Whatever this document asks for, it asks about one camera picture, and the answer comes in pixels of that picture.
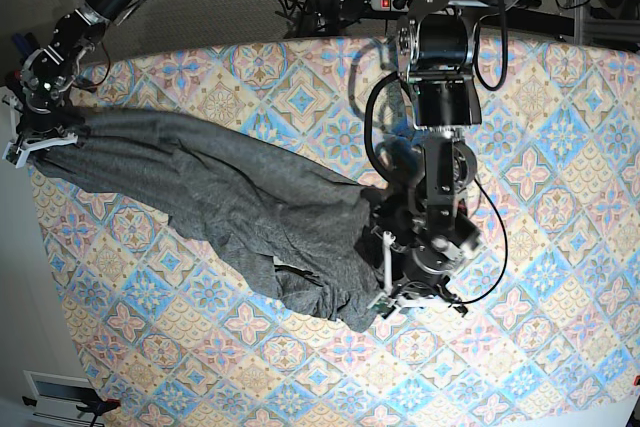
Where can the patterned tablecloth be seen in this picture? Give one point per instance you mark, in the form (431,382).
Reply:
(165,327)

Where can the blue handled clamp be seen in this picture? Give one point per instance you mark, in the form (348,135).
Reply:
(33,55)

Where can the grey t-shirt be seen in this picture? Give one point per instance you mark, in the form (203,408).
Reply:
(290,226)

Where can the black clamp lower left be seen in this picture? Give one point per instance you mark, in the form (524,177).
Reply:
(95,406)

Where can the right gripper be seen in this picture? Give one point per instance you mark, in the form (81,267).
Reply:
(33,131)

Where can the white floor vent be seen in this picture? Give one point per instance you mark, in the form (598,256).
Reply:
(58,398)

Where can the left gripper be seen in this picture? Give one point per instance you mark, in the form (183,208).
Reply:
(415,275)

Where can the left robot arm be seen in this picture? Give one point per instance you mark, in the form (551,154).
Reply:
(423,223)

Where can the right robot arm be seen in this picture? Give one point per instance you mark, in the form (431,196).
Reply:
(39,89)

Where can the red black clamp upper left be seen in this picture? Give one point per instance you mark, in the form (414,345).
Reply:
(28,100)

